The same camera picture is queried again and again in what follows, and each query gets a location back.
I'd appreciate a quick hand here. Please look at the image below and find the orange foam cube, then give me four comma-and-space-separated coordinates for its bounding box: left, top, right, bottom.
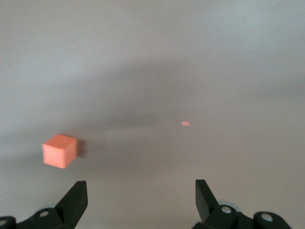
42, 133, 79, 169

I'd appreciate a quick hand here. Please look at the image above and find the brown table cloth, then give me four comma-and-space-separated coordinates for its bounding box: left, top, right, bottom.
0, 0, 305, 229

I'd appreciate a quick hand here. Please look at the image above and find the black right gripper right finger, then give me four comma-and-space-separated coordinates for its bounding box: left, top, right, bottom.
192, 179, 292, 229

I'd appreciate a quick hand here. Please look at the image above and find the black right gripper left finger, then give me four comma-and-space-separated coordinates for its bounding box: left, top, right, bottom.
0, 180, 89, 229

